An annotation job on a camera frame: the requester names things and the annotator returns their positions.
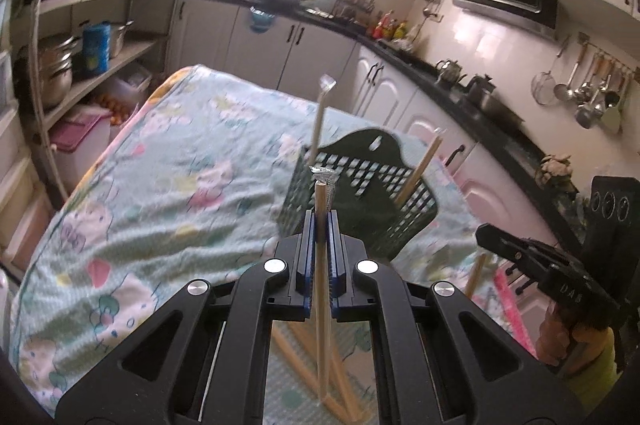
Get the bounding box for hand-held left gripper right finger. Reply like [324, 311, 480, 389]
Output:
[326, 211, 586, 425]

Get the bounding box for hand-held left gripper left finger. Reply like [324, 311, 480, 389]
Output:
[54, 211, 317, 425]

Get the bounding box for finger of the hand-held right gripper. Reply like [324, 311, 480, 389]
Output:
[475, 224, 556, 266]
[506, 257, 548, 286]

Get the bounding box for wooden chopsticks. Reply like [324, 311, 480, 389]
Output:
[272, 329, 322, 400]
[308, 75, 337, 163]
[309, 166, 337, 408]
[462, 253, 488, 301]
[395, 128, 447, 207]
[331, 344, 361, 422]

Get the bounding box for dark green plastic basket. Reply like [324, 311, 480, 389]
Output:
[276, 128, 440, 262]

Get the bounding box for row of hanging steel utensils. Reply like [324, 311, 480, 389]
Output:
[530, 32, 640, 136]

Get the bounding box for person's right hand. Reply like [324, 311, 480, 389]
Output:
[537, 305, 613, 366]

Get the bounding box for cauliflower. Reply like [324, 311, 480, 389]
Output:
[536, 153, 577, 192]

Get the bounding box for black kitchen countertop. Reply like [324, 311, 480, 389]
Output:
[180, 0, 593, 226]

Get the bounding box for black cooking pot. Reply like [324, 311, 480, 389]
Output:
[465, 74, 524, 126]

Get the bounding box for printed cartoon blanket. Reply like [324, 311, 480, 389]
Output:
[10, 65, 531, 425]

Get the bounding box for steel teapot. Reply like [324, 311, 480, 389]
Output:
[435, 59, 464, 86]

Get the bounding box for white lower kitchen cabinets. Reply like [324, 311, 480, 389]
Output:
[170, 0, 576, 256]

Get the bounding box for group of condiment bottles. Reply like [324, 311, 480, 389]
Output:
[372, 10, 422, 44]

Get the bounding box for bag of oranges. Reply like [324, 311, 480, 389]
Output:
[95, 92, 140, 126]

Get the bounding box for blue hanging bowl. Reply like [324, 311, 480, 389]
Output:
[248, 7, 277, 33]

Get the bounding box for spice rack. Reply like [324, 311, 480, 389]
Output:
[332, 0, 377, 24]

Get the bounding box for pink lidded storage box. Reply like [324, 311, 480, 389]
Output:
[47, 105, 113, 190]

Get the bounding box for blue canister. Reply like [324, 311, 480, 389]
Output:
[82, 22, 112, 78]

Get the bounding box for stack of steel pots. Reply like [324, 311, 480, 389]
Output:
[35, 35, 81, 106]

